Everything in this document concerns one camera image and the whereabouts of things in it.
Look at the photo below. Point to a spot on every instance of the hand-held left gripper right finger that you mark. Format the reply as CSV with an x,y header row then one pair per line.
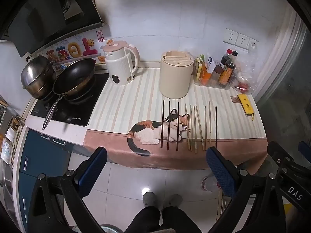
x,y
218,170

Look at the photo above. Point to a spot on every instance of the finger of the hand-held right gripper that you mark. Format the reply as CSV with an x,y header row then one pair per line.
x,y
279,156
305,148

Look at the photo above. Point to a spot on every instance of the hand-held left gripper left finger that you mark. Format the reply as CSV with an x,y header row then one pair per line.
x,y
96,165

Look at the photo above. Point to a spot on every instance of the light wooden chopstick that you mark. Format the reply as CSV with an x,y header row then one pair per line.
x,y
210,119
205,128

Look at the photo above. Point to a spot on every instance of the dark wooden chopstick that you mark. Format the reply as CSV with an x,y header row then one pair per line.
x,y
162,123
216,126
177,126
168,126

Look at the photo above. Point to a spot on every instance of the beige utensil holder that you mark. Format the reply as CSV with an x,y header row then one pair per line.
x,y
173,80

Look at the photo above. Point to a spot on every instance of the clear plastic bottle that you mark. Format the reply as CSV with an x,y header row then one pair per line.
x,y
210,183

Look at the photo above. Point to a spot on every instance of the grey slipper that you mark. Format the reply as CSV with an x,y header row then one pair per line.
x,y
175,200
149,199

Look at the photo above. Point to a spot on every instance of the blue kitchen cabinet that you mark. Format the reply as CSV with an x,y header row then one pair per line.
x,y
41,155

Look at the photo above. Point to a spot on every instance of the yellow power bank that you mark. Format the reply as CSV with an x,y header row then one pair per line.
x,y
246,105

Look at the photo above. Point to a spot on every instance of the striped cat print tablecloth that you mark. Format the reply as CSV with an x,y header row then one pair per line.
x,y
136,106

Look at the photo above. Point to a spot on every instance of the small brown card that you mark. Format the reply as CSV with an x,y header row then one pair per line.
x,y
234,99

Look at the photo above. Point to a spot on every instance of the person's left leg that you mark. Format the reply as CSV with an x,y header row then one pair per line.
x,y
143,220

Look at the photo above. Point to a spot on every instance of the clear plastic bag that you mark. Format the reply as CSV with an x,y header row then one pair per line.
x,y
245,77

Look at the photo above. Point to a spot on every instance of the clear condiment tray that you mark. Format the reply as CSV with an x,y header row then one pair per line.
x,y
213,83

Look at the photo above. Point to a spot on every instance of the cluttered storage rack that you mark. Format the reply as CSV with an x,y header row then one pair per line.
x,y
9,131

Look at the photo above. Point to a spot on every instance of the black frying pan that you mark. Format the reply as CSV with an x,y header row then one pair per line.
x,y
73,75

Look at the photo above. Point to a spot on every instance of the brown lid jar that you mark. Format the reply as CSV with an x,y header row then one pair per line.
x,y
218,71

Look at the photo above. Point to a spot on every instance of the white pink electric kettle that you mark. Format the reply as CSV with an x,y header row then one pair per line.
x,y
119,65

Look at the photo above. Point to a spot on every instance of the green yellow seasoning packet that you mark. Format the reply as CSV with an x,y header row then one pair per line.
x,y
199,68

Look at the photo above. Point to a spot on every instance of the steel steamer pot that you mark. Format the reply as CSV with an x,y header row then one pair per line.
x,y
34,75

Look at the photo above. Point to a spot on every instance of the dark bottle red cap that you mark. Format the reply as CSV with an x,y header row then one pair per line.
x,y
226,57

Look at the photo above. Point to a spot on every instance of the black range hood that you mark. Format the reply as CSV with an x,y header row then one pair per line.
x,y
36,17

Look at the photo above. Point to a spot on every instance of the metal door frame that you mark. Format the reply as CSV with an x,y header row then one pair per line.
x,y
291,53

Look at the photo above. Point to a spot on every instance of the white wall socket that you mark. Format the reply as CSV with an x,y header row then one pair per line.
x,y
242,41
230,37
253,45

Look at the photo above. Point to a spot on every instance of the colourful wall sticker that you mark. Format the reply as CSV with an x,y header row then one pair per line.
x,y
73,49

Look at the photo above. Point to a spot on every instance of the red stamp wall sticker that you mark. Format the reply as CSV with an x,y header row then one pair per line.
x,y
100,35

